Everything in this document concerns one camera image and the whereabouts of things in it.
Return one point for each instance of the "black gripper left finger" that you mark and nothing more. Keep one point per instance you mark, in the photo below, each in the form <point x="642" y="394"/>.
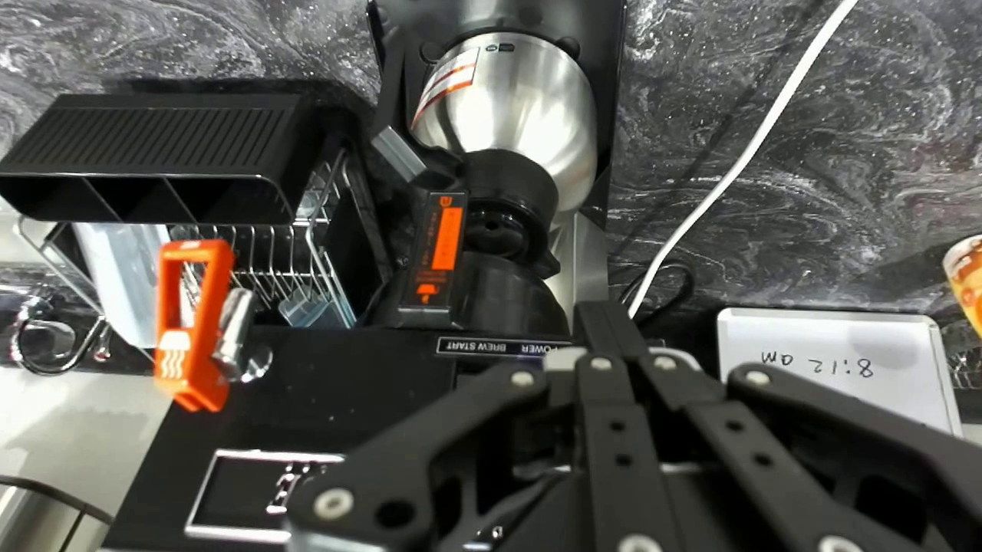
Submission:
<point x="483" y="467"/>

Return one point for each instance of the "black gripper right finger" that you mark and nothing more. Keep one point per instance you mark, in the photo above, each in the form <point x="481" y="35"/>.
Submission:
<point x="765" y="461"/>

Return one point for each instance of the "black steel coffee maker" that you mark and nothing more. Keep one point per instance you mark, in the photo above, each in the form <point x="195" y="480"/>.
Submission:
<point x="507" y="110"/>

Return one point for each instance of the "orange plastic clip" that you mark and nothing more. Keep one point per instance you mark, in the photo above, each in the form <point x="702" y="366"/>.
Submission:
<point x="181" y="361"/>

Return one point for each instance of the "orange yellow bottle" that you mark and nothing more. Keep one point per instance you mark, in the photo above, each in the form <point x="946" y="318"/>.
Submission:
<point x="964" y="279"/>

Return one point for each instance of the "black slotted tray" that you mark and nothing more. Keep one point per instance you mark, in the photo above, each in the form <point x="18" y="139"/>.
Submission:
<point x="179" y="155"/>

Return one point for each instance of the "orange coffee maker switch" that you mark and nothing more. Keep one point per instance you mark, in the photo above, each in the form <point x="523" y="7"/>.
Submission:
<point x="445" y="235"/>

